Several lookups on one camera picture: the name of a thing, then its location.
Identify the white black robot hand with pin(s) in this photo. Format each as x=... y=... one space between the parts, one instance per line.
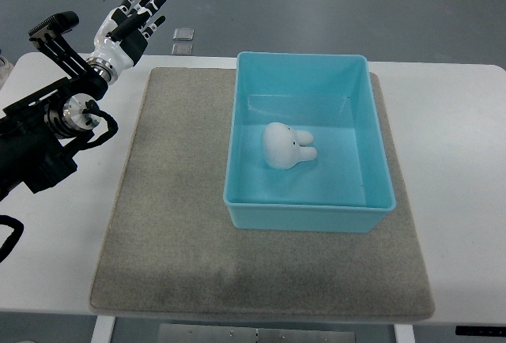
x=123 y=37

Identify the white plush rabbit toy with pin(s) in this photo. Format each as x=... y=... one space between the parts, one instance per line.
x=283 y=146

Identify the blue plastic box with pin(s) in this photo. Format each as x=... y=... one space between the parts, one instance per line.
x=348 y=186

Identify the lower metal floor plate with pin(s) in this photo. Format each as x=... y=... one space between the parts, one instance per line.
x=181 y=49

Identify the grey felt mat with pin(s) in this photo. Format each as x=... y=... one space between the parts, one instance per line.
x=172 y=250

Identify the white table leg left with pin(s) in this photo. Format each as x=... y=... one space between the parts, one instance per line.
x=103 y=329

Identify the white table leg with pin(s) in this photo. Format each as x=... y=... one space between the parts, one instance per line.
x=103 y=329
x=404 y=333

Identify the white table leg right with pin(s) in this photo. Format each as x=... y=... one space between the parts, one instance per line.
x=404 y=333

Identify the black table control panel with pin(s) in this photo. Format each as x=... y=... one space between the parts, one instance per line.
x=481 y=331

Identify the metal table base plate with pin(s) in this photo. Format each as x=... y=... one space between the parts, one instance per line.
x=197 y=333

